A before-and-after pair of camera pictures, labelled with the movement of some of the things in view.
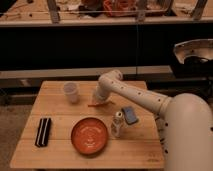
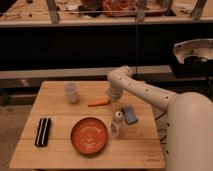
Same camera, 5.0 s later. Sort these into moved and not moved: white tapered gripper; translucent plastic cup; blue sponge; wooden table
Moved: white tapered gripper
Not moved: wooden table; blue sponge; translucent plastic cup
